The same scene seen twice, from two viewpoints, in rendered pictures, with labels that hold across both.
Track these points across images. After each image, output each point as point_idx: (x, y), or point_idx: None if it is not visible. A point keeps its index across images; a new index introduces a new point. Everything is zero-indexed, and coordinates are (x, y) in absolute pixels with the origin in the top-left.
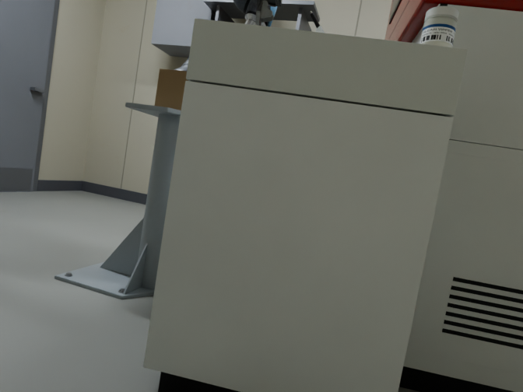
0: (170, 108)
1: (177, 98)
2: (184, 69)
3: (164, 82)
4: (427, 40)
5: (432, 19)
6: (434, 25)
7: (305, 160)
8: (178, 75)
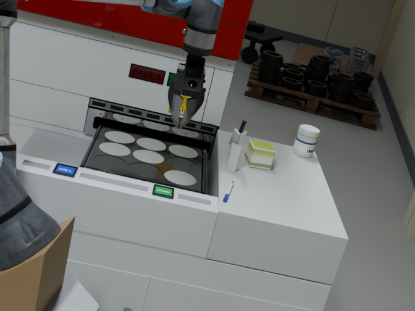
0: (96, 302)
1: (57, 275)
2: (51, 218)
3: (47, 268)
4: (311, 153)
5: (315, 139)
6: (315, 143)
7: None
8: (62, 238)
